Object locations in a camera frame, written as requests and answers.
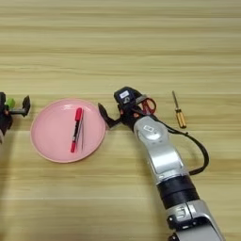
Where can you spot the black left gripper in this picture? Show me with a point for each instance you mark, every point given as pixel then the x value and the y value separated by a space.
pixel 4 120

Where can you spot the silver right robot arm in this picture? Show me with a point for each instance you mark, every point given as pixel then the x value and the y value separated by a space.
pixel 163 153

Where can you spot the pink round plate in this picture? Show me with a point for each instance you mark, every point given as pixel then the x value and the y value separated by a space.
pixel 53 135

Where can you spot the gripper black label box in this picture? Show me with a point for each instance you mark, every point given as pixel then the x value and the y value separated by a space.
pixel 124 95
pixel 2 100

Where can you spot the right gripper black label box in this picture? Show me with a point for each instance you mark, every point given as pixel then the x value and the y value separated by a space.
pixel 124 95

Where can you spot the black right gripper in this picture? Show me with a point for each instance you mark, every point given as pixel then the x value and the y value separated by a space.
pixel 131 114

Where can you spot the red marker pen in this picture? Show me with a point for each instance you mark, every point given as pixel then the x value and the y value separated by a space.
pixel 76 128

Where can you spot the black tweezers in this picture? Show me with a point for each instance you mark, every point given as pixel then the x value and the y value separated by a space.
pixel 82 138

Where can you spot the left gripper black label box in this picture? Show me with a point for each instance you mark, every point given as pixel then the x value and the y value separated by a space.
pixel 2 100

